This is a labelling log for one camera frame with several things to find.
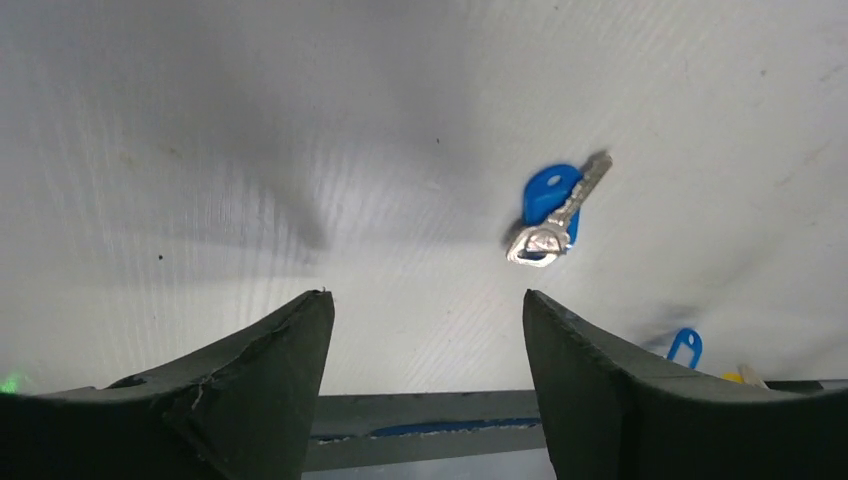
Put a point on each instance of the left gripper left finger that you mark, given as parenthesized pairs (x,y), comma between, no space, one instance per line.
(239,408)

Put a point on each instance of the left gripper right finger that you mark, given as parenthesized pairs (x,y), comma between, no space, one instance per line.
(611,410)

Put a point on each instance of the blue tagged key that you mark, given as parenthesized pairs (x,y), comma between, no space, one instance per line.
(686,348)
(551,204)

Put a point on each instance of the yellow key tag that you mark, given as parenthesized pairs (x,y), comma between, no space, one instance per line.
(733,377)

